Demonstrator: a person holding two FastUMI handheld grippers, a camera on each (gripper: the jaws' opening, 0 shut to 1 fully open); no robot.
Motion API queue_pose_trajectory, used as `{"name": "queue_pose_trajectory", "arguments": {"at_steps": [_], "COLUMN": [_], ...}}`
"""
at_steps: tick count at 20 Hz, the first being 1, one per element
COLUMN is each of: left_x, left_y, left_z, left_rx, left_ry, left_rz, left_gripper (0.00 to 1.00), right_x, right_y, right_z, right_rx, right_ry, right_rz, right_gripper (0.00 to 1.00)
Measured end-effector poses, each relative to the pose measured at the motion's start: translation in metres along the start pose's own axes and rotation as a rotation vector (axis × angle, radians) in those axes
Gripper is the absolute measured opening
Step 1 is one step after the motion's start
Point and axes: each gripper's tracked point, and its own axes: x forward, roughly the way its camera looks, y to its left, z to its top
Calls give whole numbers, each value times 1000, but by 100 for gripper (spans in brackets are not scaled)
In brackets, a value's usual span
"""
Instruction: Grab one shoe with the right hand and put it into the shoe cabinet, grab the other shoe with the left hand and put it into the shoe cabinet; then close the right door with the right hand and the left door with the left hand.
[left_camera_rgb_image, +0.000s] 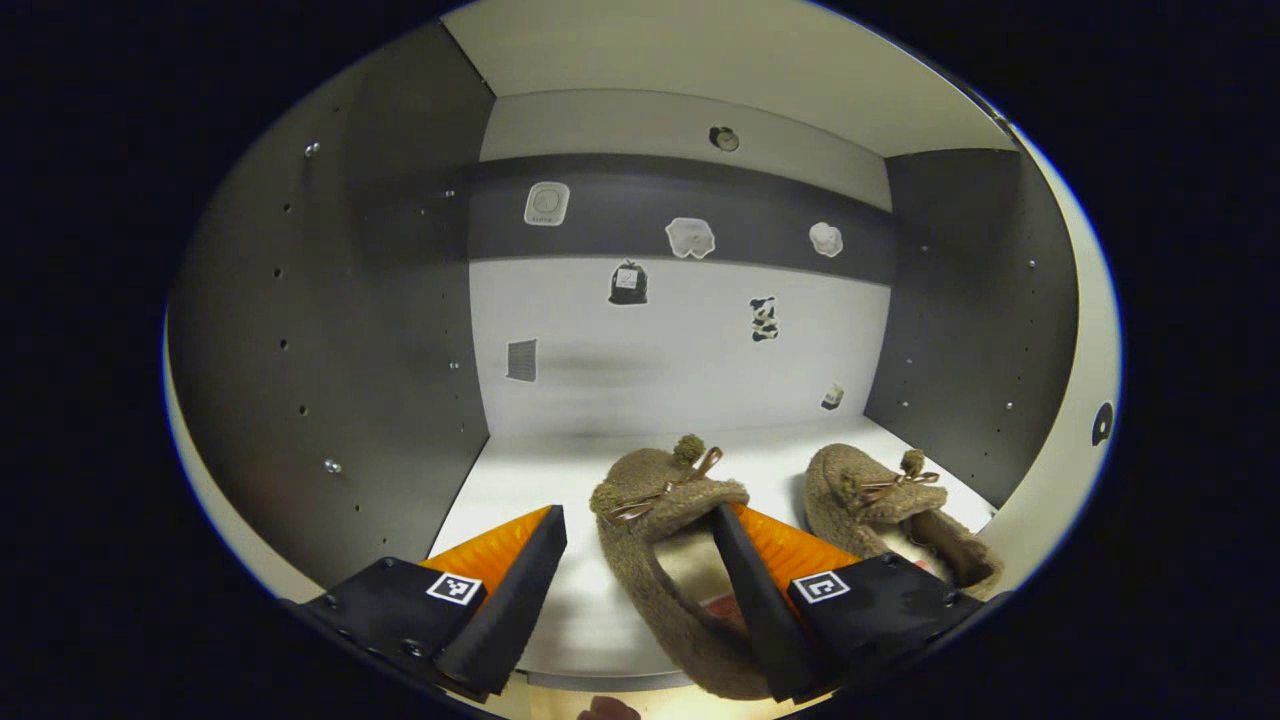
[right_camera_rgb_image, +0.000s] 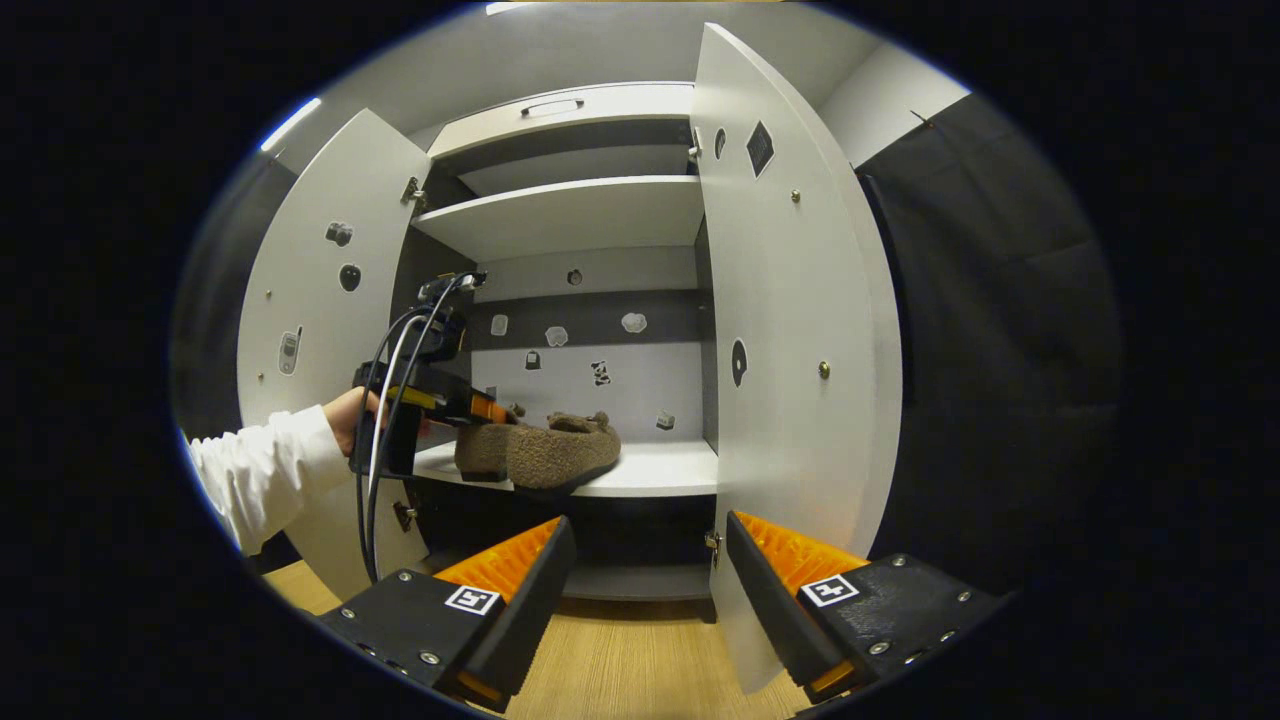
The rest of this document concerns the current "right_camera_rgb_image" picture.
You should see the white cabinet drawer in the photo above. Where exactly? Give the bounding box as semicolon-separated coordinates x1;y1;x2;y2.
428;82;696;161

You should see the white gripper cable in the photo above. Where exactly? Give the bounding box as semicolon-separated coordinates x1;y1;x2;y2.
368;315;431;501

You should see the white cabinet door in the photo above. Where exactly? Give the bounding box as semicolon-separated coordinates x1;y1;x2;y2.
237;108;433;601
690;22;904;694

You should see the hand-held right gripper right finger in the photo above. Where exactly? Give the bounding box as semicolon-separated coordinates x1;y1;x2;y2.
725;510;1006;706

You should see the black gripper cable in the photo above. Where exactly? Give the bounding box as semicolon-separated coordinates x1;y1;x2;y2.
355;275;471;584

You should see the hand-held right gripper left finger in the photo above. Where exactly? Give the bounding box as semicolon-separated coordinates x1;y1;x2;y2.
318;515;578;713

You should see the black backdrop cloth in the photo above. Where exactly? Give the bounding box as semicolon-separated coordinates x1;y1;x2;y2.
170;90;1121;601

